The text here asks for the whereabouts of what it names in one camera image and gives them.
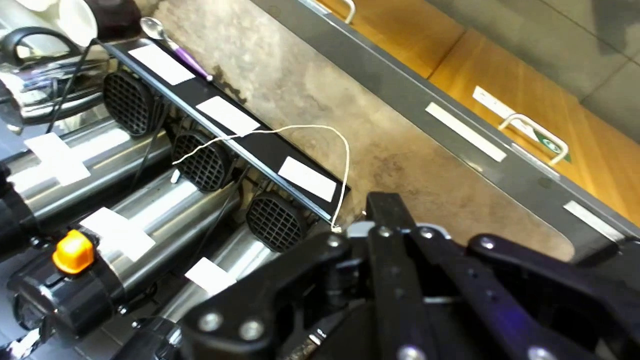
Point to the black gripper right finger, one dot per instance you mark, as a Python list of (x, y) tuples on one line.
[(507, 293)]

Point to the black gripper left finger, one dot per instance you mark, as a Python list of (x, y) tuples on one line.
[(292, 286)]

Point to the black airpot rack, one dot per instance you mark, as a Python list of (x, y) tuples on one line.
[(253, 142)]

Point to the steel airpot with orange cap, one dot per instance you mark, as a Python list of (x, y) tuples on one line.
[(153, 220)]

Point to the wooden base cabinet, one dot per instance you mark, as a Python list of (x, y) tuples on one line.
[(521, 72)]

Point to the black mug white interior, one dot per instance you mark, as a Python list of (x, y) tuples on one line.
[(101, 17)]

